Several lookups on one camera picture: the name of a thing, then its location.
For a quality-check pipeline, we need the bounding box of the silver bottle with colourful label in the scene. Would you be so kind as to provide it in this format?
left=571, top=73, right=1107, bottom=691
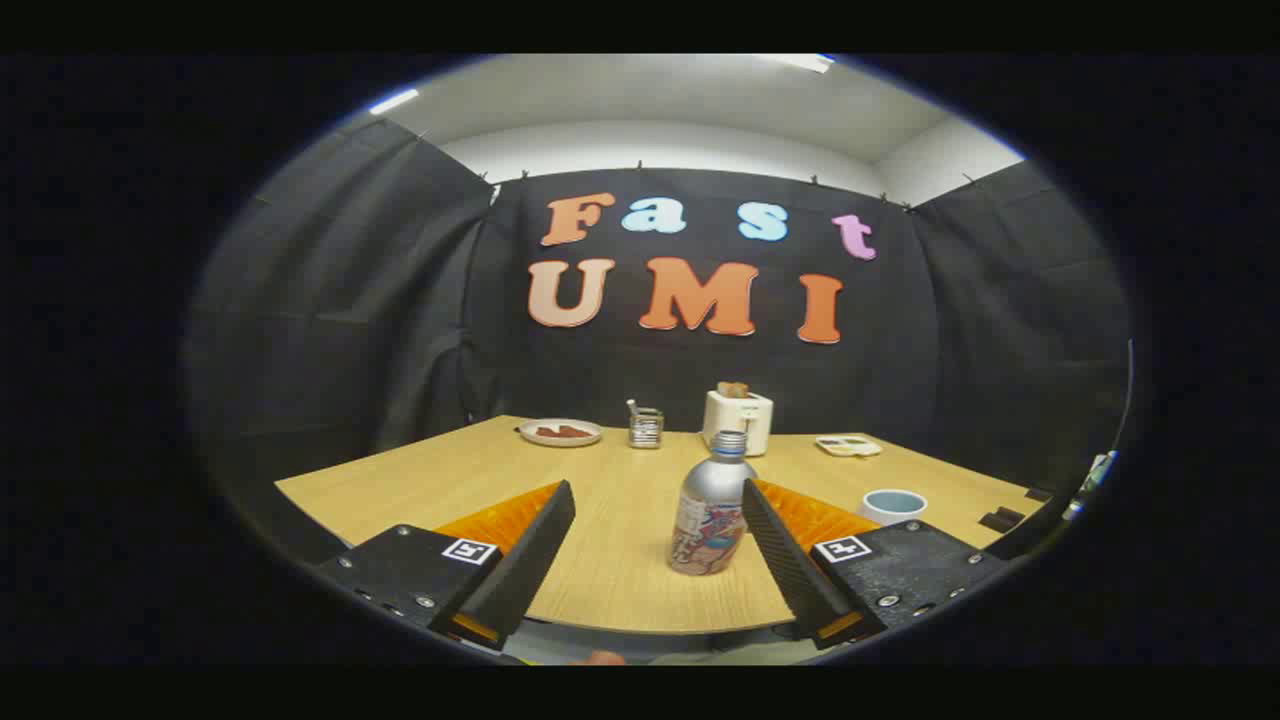
left=668, top=430, right=759, bottom=577

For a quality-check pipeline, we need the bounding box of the wire mesh holder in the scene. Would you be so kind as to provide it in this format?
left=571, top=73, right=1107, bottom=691
left=627, top=400, right=665, bottom=450

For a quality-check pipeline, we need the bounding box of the white cup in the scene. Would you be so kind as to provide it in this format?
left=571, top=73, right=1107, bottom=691
left=860, top=488, right=929, bottom=527

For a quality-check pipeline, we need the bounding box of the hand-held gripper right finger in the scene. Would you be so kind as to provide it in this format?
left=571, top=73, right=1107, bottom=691
left=740, top=478, right=1009, bottom=649

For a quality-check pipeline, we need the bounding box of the white plate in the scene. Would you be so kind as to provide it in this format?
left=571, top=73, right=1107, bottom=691
left=518, top=418, right=604, bottom=448

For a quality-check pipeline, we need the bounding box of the wooden table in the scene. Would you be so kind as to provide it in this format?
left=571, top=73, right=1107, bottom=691
left=275, top=415, right=1051, bottom=637

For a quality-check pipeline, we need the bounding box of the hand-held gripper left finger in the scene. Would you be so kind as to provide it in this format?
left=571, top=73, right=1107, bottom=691
left=318, top=480, right=578, bottom=653

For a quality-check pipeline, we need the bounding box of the black backdrop cloth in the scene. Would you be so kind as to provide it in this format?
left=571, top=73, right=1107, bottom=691
left=185, top=118, right=1131, bottom=561

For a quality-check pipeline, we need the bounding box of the white toaster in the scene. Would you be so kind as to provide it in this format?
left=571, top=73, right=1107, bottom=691
left=702, top=390, right=775, bottom=457

